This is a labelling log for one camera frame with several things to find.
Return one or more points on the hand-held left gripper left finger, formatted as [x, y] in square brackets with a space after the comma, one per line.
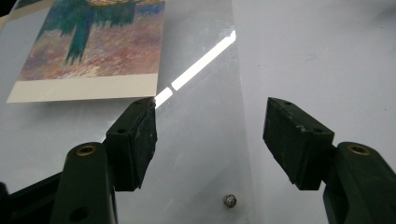
[127, 146]

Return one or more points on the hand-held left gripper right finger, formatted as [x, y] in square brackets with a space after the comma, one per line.
[299, 140]

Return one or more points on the clear acrylic frame panel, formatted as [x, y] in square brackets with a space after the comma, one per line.
[202, 124]

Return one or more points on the painting print postcard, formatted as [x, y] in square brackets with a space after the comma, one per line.
[93, 46]

